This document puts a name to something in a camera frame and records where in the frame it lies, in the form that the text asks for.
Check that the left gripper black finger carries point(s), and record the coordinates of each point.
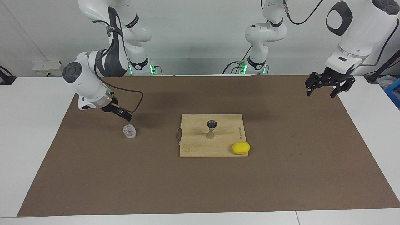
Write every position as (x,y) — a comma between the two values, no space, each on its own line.
(314,82)
(343,86)

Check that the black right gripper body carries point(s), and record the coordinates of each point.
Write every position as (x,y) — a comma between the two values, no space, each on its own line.
(110,107)

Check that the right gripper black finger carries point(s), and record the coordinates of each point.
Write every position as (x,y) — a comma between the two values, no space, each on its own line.
(123,114)

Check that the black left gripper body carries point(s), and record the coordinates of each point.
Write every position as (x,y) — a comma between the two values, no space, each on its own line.
(332,75)

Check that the small clear glass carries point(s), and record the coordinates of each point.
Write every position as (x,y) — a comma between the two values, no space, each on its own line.
(129,131)

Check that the steel double jigger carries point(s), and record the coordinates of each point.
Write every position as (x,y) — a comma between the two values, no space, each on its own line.
(211,129)

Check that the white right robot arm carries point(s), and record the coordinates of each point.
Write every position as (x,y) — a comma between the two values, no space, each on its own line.
(100,62)

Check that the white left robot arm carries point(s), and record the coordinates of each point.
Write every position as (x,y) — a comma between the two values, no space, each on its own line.
(359,28)

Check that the black stand pole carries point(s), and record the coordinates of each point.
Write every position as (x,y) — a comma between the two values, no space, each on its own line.
(379,70)

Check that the blue box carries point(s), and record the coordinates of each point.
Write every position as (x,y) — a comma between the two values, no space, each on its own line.
(395,92)

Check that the white power strip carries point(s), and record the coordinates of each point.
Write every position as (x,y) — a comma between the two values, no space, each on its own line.
(47,67)

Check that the wooden cutting board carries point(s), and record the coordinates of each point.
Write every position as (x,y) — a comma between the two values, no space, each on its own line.
(197,147)

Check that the brown table mat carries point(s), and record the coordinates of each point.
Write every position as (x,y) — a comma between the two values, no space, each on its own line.
(156,187)

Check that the yellow lemon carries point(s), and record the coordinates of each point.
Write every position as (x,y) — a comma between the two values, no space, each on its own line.
(241,148)

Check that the black clamp block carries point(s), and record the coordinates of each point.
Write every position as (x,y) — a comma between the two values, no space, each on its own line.
(6,79)

